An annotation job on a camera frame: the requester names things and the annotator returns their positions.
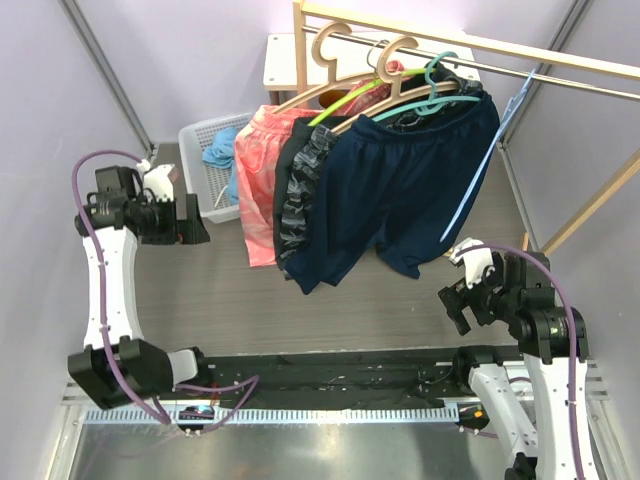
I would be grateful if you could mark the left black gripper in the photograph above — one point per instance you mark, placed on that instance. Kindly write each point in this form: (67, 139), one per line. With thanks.
(188, 231)

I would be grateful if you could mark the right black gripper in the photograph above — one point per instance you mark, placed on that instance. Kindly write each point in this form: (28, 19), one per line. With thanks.
(457, 296)

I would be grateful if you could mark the light blue shorts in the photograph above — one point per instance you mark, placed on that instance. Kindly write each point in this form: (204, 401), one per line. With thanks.
(220, 154)

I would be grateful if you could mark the light blue wire hanger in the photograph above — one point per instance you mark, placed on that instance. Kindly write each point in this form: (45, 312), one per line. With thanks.
(511, 109)

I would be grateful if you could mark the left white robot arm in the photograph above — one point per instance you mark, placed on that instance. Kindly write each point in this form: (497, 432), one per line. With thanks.
(116, 361)

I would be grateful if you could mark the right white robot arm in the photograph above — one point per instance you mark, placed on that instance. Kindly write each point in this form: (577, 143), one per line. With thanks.
(503, 283)

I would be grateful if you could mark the pink patterned shorts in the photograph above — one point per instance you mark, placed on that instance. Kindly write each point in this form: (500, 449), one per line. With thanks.
(257, 148)

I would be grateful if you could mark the navy blue shorts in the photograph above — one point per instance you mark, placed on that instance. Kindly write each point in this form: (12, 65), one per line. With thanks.
(393, 191)

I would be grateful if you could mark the black grey patterned shorts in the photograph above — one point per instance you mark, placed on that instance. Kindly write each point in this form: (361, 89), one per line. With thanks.
(298, 168)

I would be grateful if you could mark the teal plastic hanger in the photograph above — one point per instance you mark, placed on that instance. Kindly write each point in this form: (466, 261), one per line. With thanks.
(434, 102)

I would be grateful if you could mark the lime green hanger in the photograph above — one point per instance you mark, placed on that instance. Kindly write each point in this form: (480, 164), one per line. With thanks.
(362, 96)

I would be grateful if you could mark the left wooden hanger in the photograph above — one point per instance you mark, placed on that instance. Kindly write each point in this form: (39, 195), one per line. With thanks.
(330, 63)

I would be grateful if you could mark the wooden hanger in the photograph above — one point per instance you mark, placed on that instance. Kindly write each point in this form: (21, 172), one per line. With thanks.
(330, 63)
(395, 79)

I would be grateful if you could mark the right wooden hanger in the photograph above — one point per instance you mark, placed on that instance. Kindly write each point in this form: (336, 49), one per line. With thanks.
(395, 79)

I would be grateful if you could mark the white plastic basket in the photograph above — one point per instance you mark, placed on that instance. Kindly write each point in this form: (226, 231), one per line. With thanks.
(208, 182)

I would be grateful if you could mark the metal hanging rod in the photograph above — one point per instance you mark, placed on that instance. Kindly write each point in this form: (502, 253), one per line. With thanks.
(460, 62)

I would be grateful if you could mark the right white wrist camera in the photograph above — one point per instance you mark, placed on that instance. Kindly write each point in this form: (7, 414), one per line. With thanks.
(476, 259)

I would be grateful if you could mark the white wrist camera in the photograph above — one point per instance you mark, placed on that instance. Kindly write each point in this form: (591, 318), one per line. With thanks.
(476, 259)
(158, 180)

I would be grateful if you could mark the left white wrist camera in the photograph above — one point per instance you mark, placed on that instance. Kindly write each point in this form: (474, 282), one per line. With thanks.
(158, 180)

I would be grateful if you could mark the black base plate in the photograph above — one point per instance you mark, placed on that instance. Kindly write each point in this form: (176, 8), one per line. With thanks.
(355, 380)

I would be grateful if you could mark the white slotted cable duct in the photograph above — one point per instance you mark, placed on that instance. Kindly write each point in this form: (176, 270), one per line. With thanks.
(136, 416)

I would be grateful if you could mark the wooden clothes rack frame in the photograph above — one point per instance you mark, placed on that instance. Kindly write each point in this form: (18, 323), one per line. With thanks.
(546, 58)

